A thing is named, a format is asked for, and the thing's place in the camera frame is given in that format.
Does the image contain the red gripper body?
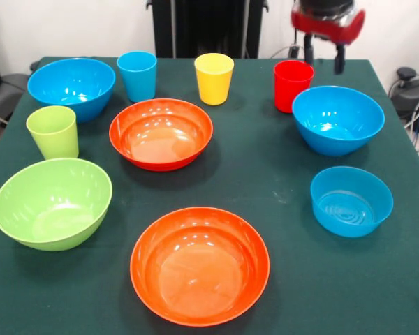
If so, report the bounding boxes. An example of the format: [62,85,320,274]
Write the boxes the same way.
[290,7,367,45]

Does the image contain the dark green tablecloth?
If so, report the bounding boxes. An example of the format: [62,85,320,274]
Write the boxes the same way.
[0,57,419,335]

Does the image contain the light blue cup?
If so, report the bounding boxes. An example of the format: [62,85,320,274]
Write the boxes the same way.
[116,51,158,103]

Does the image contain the large blue bowl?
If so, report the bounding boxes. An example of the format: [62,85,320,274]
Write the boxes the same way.
[27,57,117,124]
[292,85,385,157]

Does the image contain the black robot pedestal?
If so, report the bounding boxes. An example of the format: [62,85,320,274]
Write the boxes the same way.
[146,0,270,59]

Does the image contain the yellow cup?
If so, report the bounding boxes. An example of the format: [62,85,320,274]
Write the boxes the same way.
[194,53,235,106]

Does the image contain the orange bowl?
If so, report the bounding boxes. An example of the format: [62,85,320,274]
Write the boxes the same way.
[108,98,214,172]
[129,206,271,328]

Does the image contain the green bowl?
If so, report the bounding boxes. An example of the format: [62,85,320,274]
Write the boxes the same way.
[0,157,113,252]

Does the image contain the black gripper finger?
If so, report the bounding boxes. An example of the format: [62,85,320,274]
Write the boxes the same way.
[333,42,346,75]
[302,33,315,67]

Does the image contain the lime green cup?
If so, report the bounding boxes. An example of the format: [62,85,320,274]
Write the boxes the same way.
[25,105,80,161]

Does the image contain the red cup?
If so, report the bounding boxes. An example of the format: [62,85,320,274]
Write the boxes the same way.
[273,60,316,114]

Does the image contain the small blue bowl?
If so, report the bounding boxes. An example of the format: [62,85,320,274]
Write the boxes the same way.
[309,166,395,239]

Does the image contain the black wall cables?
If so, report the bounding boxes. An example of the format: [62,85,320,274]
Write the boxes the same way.
[288,29,305,59]

